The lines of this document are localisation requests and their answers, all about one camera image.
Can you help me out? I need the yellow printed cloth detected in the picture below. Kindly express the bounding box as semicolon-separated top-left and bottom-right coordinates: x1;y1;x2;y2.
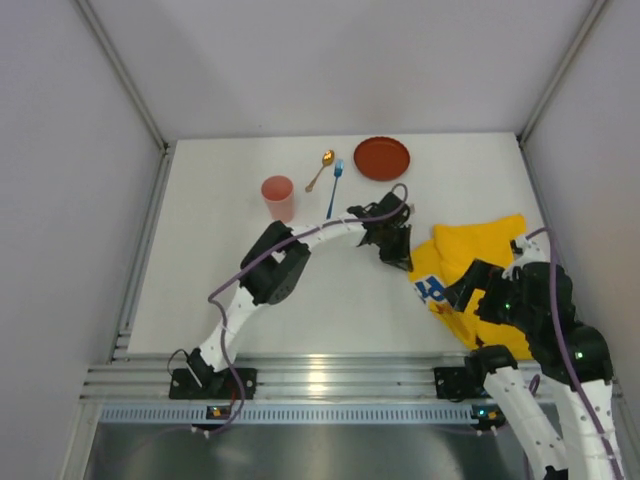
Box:
407;213;539;362

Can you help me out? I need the blue plastic fork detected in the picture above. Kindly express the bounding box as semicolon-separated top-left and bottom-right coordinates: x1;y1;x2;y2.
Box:
326;159;344;220

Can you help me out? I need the pink plastic cup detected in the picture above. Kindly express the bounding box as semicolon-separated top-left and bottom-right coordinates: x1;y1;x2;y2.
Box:
261;175;295;223

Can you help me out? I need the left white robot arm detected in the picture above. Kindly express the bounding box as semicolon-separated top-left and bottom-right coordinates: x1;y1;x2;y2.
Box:
186;190;413;389

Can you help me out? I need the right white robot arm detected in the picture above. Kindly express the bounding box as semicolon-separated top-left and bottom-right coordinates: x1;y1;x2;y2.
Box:
443;233;625;479

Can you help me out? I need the red round plate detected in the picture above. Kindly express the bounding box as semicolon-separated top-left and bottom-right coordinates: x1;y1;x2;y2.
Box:
353;136;411;182

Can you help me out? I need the gold metal spoon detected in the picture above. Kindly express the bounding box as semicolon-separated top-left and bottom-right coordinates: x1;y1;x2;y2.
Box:
305;150;336;193

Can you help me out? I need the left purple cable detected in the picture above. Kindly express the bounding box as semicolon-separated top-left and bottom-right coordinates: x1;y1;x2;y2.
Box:
207;182;411;436

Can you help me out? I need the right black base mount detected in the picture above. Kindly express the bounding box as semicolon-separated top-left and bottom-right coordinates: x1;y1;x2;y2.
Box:
433;366;489;403

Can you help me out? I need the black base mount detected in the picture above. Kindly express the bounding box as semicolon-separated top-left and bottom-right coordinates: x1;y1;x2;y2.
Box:
433;366;489;403
168;368;241;400

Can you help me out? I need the left aluminium corner post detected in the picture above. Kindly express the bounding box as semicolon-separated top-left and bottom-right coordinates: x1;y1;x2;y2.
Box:
69;0;171;151

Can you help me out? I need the aluminium corner post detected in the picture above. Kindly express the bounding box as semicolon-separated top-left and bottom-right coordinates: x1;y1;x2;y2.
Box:
69;0;171;151
516;0;612;149

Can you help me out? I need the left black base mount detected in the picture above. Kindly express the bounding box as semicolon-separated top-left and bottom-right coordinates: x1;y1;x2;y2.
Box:
168;368;241;400

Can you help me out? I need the right aluminium corner post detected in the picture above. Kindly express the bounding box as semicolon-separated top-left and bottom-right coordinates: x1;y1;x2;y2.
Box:
516;0;612;149

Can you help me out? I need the aluminium mounting rail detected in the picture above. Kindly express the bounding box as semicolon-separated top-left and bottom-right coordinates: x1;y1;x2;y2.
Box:
79;352;621;401

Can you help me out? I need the perforated grey cable duct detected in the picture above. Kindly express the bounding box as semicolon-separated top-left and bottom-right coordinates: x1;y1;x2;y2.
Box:
100;403;500;425

